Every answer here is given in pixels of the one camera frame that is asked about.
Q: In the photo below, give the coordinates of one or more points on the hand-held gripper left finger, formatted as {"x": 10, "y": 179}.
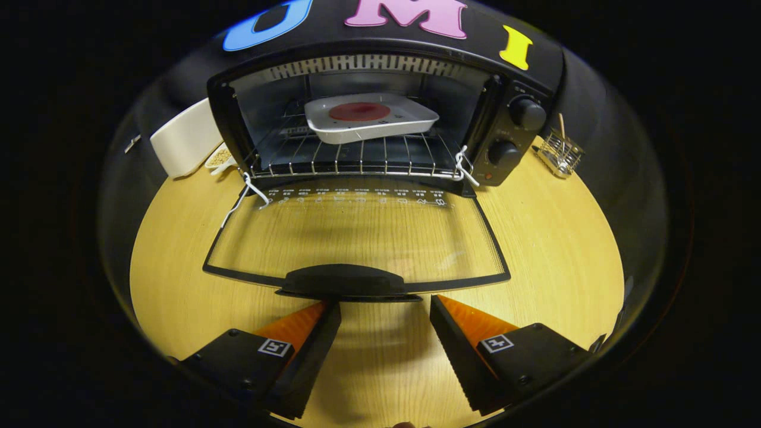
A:
{"x": 306, "y": 362}

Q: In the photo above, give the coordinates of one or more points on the black toaster oven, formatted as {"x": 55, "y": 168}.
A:
{"x": 351, "y": 282}

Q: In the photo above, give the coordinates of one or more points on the white square plate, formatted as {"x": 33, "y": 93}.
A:
{"x": 410, "y": 122}

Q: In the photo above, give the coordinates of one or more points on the white box appliance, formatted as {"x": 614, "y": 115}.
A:
{"x": 184, "y": 139}

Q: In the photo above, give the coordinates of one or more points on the small dish of seeds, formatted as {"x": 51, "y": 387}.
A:
{"x": 219, "y": 157}

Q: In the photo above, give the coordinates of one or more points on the pink round food slice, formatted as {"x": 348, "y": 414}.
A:
{"x": 359, "y": 112}

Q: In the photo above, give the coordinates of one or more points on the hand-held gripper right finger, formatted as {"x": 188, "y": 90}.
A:
{"x": 458, "y": 356}

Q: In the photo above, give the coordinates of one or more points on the white cloth clip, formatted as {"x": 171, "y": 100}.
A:
{"x": 132, "y": 143}

